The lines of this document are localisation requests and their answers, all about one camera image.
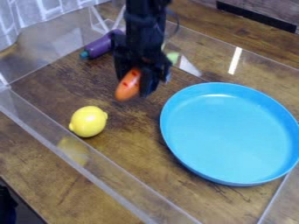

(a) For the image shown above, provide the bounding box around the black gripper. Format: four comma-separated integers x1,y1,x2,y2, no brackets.
113,11,173,97

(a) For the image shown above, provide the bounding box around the dark baseboard strip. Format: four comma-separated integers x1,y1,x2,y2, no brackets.
217,1,298,33

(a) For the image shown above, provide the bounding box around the yellow toy lemon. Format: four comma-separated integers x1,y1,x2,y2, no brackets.
70,106,109,137

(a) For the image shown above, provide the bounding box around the blue plastic plate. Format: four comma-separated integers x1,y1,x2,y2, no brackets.
161,82,299,186

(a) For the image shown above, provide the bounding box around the orange toy carrot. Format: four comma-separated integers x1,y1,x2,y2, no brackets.
115,67,142,102

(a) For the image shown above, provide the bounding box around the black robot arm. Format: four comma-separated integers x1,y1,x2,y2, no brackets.
113,0,173,97

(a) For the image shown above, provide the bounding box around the white patterned curtain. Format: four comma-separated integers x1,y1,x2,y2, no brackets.
0,0,110,52

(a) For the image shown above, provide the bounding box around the purple toy eggplant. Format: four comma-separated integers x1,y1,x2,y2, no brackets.
79,29,125,59

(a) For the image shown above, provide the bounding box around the clear acrylic enclosure wall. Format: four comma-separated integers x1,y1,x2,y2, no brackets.
0,0,299,224

